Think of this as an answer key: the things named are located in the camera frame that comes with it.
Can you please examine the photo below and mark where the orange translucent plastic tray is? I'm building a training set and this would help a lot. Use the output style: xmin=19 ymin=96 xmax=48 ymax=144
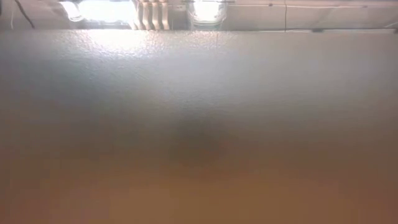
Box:
xmin=0 ymin=28 xmax=398 ymax=224

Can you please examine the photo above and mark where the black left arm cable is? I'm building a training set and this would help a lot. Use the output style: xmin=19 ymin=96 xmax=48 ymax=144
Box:
xmin=12 ymin=0 xmax=35 ymax=29

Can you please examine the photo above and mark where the white slatted fixture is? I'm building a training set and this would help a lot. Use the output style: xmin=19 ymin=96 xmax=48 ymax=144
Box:
xmin=133 ymin=0 xmax=171 ymax=31

